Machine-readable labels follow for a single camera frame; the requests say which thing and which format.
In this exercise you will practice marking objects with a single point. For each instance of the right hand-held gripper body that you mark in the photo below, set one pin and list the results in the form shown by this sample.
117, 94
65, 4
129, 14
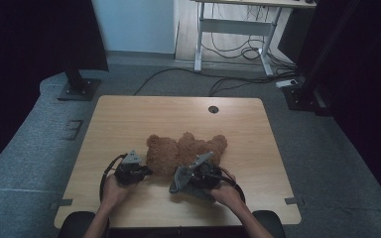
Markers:
205, 175

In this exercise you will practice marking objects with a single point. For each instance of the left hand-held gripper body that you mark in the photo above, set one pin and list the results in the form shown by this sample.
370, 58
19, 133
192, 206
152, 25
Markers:
129, 172

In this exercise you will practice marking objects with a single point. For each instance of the brown teddy bear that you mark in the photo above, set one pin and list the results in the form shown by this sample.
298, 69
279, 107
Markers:
178, 153

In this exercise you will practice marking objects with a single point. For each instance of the person's left hand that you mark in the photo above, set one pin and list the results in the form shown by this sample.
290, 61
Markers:
115, 195

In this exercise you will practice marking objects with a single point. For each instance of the person's right hand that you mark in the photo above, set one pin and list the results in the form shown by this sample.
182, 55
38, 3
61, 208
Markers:
228, 196

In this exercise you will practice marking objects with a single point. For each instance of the black table grommet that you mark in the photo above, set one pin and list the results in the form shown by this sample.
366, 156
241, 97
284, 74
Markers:
213, 109

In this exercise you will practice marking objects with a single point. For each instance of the grey tape strip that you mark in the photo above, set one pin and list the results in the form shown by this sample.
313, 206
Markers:
294, 200
61, 204

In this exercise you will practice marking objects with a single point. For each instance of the black chair armrest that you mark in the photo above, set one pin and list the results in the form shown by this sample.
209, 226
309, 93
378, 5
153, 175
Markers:
273, 223
74, 226

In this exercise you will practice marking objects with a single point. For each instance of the white power strip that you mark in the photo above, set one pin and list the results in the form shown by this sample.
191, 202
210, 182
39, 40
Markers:
286, 83

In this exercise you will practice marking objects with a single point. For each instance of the black curtain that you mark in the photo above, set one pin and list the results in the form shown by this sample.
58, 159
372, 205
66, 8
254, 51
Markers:
370, 99
29, 66

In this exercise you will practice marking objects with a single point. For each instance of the black stand with base plate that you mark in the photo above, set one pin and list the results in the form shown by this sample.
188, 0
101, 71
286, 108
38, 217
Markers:
79, 87
306, 95

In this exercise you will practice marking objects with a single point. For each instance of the white desk frame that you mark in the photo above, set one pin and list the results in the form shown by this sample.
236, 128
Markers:
234, 26

